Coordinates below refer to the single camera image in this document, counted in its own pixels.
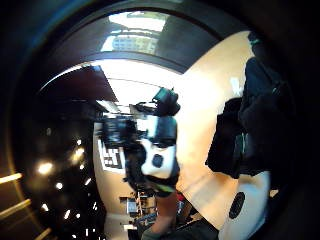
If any white marker cube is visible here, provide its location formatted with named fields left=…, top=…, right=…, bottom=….
left=97, top=138, right=127, bottom=175

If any background office furniture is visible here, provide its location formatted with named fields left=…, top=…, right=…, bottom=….
left=119, top=192, right=158, bottom=231

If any bright window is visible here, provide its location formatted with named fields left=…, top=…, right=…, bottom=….
left=99, top=11, right=169, bottom=56

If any the person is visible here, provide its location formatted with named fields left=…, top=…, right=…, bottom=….
left=141, top=218, right=219, bottom=240

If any white palm camera housing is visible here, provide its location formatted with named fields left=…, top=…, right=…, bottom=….
left=140, top=114, right=178, bottom=180
left=218, top=170, right=272, bottom=240

